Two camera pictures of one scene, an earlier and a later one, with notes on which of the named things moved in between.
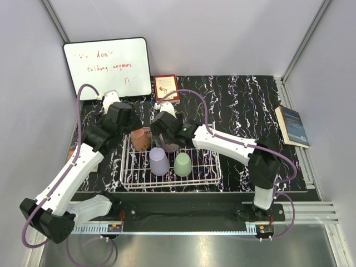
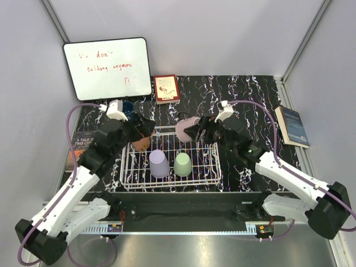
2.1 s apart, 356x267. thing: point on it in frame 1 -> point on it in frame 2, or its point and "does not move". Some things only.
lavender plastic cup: [159, 162] does not move
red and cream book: [164, 84] does not move
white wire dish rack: [190, 167] does not move
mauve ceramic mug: [170, 147] -> [184, 124]
